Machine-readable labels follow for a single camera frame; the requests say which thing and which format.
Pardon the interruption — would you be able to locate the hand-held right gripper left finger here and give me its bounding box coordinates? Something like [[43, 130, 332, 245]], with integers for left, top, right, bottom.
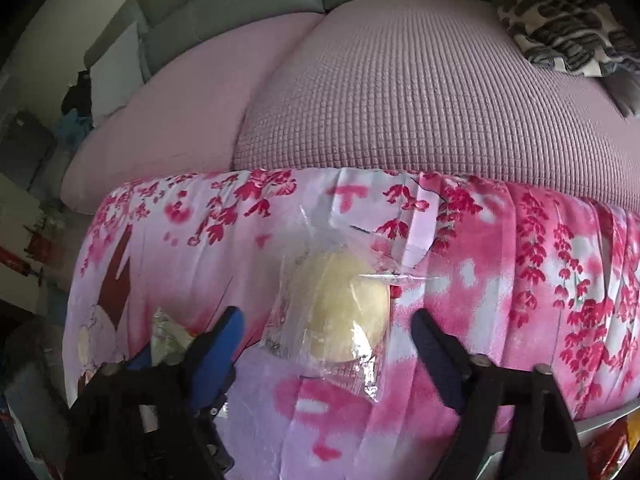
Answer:
[[65, 306, 246, 480]]

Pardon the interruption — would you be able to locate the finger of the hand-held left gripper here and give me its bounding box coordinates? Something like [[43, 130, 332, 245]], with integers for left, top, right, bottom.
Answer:
[[125, 344, 155, 373]]

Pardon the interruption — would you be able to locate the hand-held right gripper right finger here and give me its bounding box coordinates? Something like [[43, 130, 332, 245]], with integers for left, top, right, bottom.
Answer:
[[409, 308, 586, 480]]

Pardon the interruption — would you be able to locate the clear yellow bun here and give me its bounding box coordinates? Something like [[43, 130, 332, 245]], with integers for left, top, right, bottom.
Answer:
[[260, 204, 418, 406]]

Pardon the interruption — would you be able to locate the white tray with teal rim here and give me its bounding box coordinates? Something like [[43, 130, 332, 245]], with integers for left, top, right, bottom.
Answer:
[[480, 400, 640, 480]]

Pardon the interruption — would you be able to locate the pink printed blanket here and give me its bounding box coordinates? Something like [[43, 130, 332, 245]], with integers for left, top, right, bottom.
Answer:
[[62, 167, 640, 480]]

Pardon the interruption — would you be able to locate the blue cloth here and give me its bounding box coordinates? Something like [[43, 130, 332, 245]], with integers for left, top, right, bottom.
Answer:
[[55, 112, 96, 148]]

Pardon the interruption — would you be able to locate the dark clothing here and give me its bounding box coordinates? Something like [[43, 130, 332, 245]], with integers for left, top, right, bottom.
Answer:
[[61, 71, 93, 116]]

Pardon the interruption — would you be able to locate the plain grey pillow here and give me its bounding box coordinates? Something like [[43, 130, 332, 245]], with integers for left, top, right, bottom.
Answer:
[[602, 72, 640, 118]]

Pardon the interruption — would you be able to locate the black white patterned pillow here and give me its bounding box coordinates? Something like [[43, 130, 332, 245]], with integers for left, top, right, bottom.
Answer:
[[489, 0, 640, 78]]

